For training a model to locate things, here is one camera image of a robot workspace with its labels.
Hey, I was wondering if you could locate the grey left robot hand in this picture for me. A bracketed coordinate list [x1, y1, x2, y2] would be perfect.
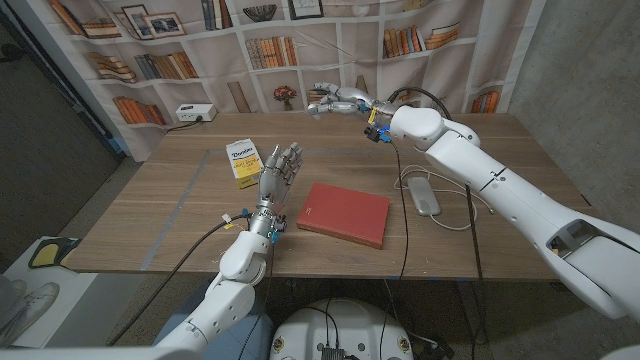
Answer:
[256, 141, 305, 217]

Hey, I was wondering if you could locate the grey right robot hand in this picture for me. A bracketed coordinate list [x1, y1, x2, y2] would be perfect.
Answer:
[307, 82, 396, 130]

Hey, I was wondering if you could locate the red notebook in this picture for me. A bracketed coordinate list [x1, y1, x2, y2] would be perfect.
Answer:
[295, 181, 391, 250]

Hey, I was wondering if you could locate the yellow brown sugar box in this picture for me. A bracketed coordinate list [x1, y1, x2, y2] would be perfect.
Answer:
[225, 138, 268, 190]

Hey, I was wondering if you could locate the white power strip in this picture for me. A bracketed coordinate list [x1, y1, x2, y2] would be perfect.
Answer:
[175, 103, 218, 123]

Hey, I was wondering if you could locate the grey tape outline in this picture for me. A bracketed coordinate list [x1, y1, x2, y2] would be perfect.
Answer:
[141, 147, 501, 272]

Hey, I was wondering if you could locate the white oblong charger block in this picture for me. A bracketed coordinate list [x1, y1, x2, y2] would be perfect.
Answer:
[407, 176, 443, 218]

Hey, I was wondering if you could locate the printed bookshelf backdrop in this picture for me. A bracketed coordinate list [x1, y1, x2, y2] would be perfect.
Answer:
[7, 0, 549, 164]

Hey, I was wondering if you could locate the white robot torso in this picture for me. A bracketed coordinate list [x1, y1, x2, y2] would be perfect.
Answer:
[269, 298, 415, 360]

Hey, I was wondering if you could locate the yellow and black pad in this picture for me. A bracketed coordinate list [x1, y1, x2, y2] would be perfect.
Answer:
[28, 236, 82, 270]

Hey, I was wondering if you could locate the white floor sheet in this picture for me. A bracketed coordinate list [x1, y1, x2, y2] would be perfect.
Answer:
[0, 235, 100, 350]

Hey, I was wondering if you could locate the white sneaker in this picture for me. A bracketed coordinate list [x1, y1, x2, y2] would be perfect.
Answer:
[0, 282, 61, 347]
[0, 278, 29, 314]

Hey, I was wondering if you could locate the black power strip cord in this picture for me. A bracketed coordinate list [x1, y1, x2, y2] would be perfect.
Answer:
[164, 115, 204, 134]

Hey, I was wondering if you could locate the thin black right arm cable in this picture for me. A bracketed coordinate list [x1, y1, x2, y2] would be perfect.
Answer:
[378, 141, 410, 360]

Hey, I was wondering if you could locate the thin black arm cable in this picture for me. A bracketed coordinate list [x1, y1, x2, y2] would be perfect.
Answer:
[247, 244, 277, 360]
[378, 141, 410, 360]

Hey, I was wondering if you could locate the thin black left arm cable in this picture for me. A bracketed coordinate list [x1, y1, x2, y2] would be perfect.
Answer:
[247, 244, 277, 360]

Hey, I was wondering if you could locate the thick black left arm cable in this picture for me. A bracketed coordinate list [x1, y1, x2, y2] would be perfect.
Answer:
[106, 213, 251, 347]

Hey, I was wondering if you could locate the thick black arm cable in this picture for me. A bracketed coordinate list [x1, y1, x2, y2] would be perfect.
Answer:
[106, 213, 251, 347]
[386, 86, 495, 360]

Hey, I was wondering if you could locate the white USB cable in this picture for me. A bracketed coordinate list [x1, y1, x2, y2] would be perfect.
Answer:
[393, 164, 496, 233]

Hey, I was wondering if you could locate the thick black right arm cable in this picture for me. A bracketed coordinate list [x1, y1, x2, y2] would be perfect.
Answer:
[386, 86, 495, 360]

